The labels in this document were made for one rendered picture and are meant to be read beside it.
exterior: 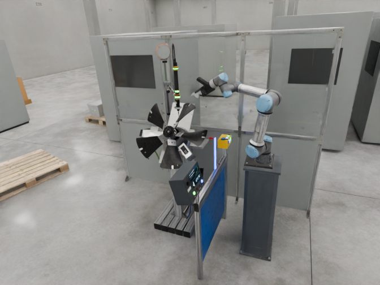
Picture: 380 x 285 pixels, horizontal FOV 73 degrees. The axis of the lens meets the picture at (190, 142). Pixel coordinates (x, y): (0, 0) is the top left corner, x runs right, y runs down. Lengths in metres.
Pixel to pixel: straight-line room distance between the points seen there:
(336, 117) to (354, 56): 0.96
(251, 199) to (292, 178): 0.92
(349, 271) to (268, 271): 0.73
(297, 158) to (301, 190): 0.43
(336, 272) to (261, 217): 0.86
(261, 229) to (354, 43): 3.15
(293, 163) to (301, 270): 1.08
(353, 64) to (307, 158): 2.06
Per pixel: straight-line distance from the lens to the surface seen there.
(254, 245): 2.75
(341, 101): 4.81
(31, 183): 4.61
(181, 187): 1.64
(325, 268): 2.95
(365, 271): 3.08
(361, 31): 4.67
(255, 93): 2.12
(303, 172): 3.17
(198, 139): 2.33
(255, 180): 2.29
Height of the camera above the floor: 2.12
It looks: 24 degrees down
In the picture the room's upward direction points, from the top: 3 degrees counter-clockwise
